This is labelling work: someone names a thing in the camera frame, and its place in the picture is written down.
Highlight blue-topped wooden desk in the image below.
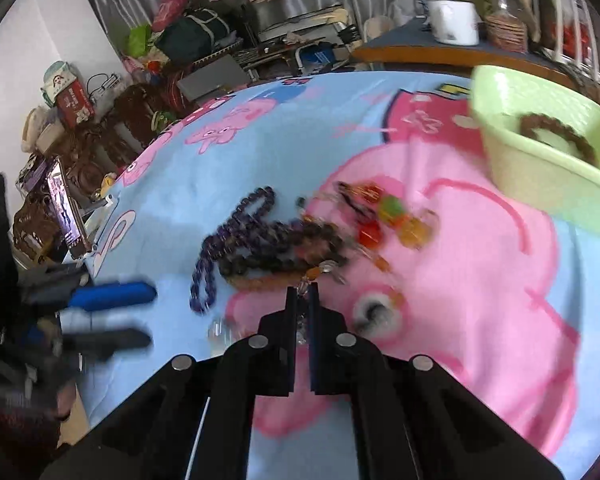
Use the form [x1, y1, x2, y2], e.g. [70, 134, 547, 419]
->
[351, 14, 600, 93]

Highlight person's left forearm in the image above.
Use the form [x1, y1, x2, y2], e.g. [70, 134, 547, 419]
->
[0, 395, 63, 480]

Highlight colourful chunky bead bracelet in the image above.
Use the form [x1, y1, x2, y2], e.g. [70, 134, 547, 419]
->
[329, 181, 440, 272]

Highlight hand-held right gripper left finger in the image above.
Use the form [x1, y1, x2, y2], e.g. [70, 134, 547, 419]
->
[40, 286, 301, 480]

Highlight clear crystal bead bracelet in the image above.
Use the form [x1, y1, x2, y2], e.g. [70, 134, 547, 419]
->
[206, 259, 346, 348]

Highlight white enamel mug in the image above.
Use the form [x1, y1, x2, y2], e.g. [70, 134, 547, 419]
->
[422, 0, 482, 47]

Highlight white and green pack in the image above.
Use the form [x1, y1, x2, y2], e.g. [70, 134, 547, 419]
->
[40, 60, 82, 107]

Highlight printed cartoon blanket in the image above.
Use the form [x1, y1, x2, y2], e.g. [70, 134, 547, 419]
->
[72, 70, 600, 480]

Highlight green plastic bag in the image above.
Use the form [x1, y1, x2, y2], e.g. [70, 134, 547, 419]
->
[126, 24, 154, 59]

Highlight dark green duffel bag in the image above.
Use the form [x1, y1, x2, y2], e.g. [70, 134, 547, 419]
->
[154, 6, 238, 63]

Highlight green plastic basket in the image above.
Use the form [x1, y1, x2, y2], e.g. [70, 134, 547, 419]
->
[470, 64, 600, 242]

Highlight red carton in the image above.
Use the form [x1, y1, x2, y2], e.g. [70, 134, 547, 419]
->
[54, 79, 97, 128]

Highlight cream round stool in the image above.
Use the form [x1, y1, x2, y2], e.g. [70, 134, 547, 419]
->
[364, 16, 397, 43]

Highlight purple bead necklace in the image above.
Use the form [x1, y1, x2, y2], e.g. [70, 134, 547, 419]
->
[189, 186, 279, 315]

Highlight smartphone on stand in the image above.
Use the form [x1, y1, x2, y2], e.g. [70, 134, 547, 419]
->
[45, 156, 95, 257]

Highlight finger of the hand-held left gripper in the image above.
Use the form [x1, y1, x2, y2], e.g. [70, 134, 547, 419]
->
[55, 326, 153, 362]
[25, 280, 158, 312]

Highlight grey flat case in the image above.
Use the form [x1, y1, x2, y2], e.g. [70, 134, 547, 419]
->
[176, 54, 253, 107]

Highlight dark brown bead necklace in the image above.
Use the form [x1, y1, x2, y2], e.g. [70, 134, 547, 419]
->
[217, 219, 352, 281]

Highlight clear jar with pink contents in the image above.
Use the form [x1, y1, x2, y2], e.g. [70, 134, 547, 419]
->
[484, 0, 530, 54]

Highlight brown bead bracelet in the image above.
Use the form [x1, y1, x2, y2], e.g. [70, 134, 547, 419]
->
[517, 111, 600, 166]

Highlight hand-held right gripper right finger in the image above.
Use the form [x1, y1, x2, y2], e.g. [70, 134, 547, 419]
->
[310, 282, 566, 480]

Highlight carved brown wooden furniture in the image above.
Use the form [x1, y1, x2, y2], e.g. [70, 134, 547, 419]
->
[12, 82, 201, 257]

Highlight pink bag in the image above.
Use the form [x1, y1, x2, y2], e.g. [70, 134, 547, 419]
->
[151, 0, 192, 34]

